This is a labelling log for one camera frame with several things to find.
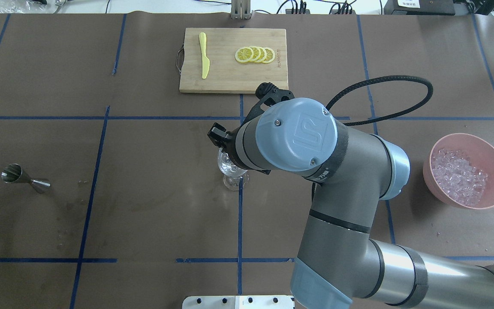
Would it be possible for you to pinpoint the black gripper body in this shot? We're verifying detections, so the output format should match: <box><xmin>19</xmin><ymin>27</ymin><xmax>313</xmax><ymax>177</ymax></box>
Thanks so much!
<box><xmin>223</xmin><ymin>133</ymin><xmax>247</xmax><ymax>170</ymax></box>

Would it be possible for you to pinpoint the steel double jigger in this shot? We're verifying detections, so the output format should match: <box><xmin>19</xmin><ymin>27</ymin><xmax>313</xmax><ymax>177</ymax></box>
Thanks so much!
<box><xmin>1</xmin><ymin>164</ymin><xmax>51</xmax><ymax>194</ymax></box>

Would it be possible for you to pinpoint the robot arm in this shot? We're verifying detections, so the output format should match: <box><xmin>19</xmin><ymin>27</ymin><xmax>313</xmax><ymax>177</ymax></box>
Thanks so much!
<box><xmin>208</xmin><ymin>98</ymin><xmax>494</xmax><ymax>309</ymax></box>

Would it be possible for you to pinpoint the wine glass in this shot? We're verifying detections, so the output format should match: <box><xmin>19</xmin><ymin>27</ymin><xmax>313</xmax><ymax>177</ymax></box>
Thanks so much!
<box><xmin>217</xmin><ymin>148</ymin><xmax>250</xmax><ymax>191</ymax></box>

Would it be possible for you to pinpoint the ice cubes pile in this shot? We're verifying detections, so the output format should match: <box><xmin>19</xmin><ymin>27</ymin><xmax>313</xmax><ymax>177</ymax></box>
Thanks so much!
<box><xmin>431</xmin><ymin>148</ymin><xmax>488</xmax><ymax>207</ymax></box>

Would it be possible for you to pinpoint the wooden cutting board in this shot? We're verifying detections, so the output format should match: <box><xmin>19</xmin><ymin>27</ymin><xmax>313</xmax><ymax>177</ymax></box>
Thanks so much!
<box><xmin>180</xmin><ymin>27</ymin><xmax>289</xmax><ymax>94</ymax></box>

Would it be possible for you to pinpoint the lemon slice one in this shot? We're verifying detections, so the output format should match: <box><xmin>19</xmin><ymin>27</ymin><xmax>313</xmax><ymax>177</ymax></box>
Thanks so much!
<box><xmin>235</xmin><ymin>47</ymin><xmax>255</xmax><ymax>63</ymax></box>

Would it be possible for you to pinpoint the lemon slice two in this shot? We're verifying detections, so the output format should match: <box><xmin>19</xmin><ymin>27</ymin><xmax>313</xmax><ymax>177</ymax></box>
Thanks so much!
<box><xmin>249</xmin><ymin>46</ymin><xmax>259</xmax><ymax>62</ymax></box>

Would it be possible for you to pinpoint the lemon slice three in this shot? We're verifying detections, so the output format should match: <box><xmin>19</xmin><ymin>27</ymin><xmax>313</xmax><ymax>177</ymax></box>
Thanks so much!
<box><xmin>255</xmin><ymin>46</ymin><xmax>267</xmax><ymax>63</ymax></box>

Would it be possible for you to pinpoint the lemon slice four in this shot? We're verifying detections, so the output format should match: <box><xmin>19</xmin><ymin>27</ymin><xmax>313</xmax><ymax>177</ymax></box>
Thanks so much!
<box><xmin>261</xmin><ymin>47</ymin><xmax>276</xmax><ymax>64</ymax></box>

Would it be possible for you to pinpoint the yellow plastic knife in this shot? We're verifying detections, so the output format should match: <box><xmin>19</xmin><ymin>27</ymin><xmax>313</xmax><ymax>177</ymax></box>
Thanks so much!
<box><xmin>199</xmin><ymin>32</ymin><xmax>210</xmax><ymax>79</ymax></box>

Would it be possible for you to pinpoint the pink bowl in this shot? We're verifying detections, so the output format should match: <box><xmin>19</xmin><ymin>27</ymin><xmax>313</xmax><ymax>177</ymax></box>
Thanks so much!
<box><xmin>423</xmin><ymin>133</ymin><xmax>494</xmax><ymax>209</ymax></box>

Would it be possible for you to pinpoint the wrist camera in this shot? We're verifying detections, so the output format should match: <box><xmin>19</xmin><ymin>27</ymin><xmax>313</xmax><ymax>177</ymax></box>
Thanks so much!
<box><xmin>241</xmin><ymin>82</ymin><xmax>295</xmax><ymax>126</ymax></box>

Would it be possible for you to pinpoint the aluminium frame post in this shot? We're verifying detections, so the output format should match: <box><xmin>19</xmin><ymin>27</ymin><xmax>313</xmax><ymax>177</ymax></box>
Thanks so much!
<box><xmin>231</xmin><ymin>0</ymin><xmax>252</xmax><ymax>20</ymax></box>

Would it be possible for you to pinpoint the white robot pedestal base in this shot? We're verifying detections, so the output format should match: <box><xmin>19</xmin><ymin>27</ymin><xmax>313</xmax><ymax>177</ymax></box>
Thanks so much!
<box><xmin>182</xmin><ymin>295</ymin><xmax>296</xmax><ymax>309</ymax></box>

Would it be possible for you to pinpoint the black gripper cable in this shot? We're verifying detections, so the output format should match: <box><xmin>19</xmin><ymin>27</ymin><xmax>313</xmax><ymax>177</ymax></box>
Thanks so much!
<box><xmin>324</xmin><ymin>75</ymin><xmax>434</xmax><ymax>127</ymax></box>

